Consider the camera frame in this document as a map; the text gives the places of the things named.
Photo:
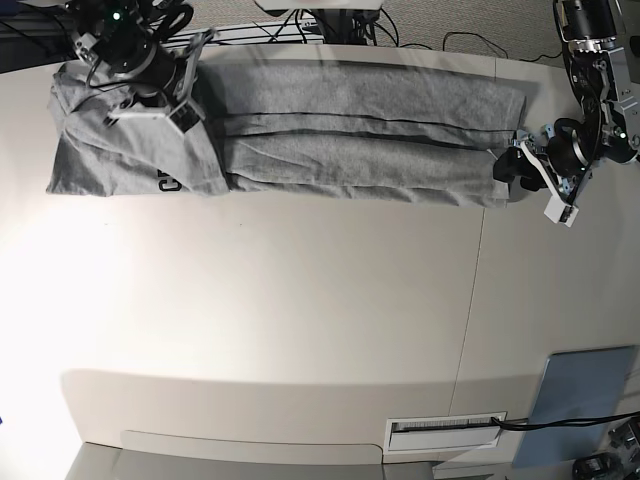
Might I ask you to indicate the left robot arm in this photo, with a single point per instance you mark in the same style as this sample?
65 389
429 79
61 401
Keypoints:
596 67

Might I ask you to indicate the blue-grey mat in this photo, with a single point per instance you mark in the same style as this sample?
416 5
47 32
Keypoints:
579 384

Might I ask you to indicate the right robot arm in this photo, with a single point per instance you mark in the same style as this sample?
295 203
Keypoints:
96 20

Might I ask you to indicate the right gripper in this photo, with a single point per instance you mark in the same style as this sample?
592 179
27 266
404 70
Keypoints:
152 76

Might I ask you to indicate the grey T-shirt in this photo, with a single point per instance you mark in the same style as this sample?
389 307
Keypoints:
346 130

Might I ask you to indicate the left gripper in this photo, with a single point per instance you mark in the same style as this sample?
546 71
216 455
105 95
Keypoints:
568 153

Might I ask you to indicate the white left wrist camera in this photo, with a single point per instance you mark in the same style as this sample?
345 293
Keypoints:
559 212

